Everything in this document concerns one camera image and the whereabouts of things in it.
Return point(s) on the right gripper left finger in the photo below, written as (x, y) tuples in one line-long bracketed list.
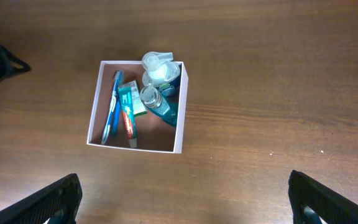
[(56, 203)]

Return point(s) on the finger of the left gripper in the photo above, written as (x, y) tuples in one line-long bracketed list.
[(10, 65)]

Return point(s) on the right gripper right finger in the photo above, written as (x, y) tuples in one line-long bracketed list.
[(313, 202)]

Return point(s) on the blue disposable razor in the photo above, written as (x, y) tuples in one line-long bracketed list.
[(115, 118)]

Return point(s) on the blue white toothbrush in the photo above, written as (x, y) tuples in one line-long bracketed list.
[(117, 81)]

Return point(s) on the green white soap packet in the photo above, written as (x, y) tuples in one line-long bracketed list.
[(138, 106)]

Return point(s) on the red green toothpaste tube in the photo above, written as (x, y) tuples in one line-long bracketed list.
[(125, 94)]

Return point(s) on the teal mouthwash bottle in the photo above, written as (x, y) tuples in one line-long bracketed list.
[(159, 105)]

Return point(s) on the foam handwash pump bottle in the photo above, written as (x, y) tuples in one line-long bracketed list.
[(159, 68)]

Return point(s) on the pink open cardboard box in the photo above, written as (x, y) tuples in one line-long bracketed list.
[(153, 134)]

